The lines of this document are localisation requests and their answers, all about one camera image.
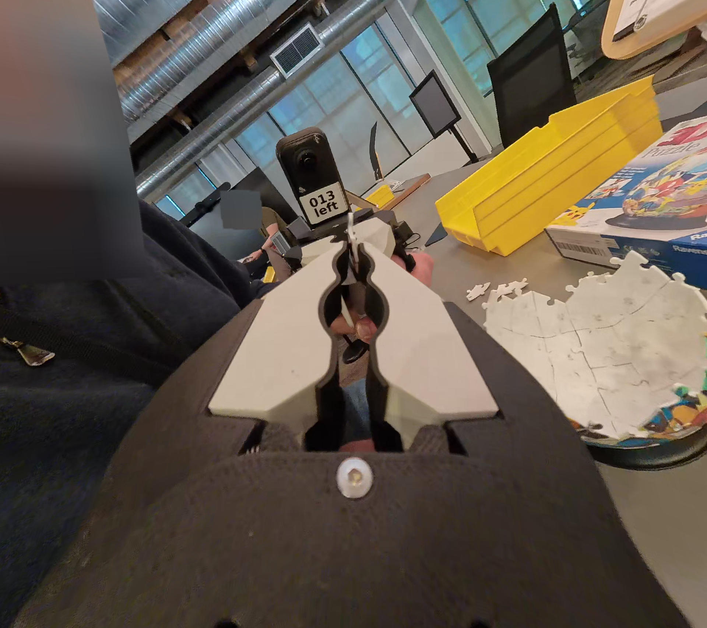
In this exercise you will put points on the black monitor on stand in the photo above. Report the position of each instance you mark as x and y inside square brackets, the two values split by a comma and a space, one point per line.
[435, 106]

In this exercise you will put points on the partly built puzzle ball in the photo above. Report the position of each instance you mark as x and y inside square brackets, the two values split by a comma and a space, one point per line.
[607, 352]

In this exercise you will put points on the white vent grille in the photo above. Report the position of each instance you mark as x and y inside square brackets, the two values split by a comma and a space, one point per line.
[295, 50]

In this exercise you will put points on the silver round air duct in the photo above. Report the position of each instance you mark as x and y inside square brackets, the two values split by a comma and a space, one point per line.
[221, 142]

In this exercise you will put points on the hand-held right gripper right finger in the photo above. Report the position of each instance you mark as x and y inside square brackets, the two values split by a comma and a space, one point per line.
[436, 357]

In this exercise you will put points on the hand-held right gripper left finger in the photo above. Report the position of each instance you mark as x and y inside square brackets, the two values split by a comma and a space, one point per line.
[276, 357]

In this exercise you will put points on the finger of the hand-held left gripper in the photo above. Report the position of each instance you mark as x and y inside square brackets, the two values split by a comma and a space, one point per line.
[317, 252]
[381, 235]

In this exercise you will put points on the flat wooden board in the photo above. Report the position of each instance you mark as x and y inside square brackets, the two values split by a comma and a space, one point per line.
[411, 185]

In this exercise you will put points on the person's left hand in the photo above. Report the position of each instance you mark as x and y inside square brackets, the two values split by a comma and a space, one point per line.
[420, 266]

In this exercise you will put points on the blue puzzle box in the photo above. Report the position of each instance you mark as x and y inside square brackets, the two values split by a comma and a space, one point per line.
[635, 230]

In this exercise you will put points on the black ball stand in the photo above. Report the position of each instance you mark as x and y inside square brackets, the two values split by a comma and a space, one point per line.
[652, 454]

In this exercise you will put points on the white puzzle piece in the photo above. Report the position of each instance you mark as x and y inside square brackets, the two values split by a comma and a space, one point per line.
[511, 286]
[478, 291]
[353, 247]

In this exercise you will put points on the dark office chair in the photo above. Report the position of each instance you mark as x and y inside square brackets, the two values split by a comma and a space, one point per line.
[588, 26]

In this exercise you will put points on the small yellow plastic bin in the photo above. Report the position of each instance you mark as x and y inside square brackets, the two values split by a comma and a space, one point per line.
[381, 195]

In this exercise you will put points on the black mesh office chair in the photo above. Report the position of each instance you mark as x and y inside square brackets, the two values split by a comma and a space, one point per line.
[533, 81]

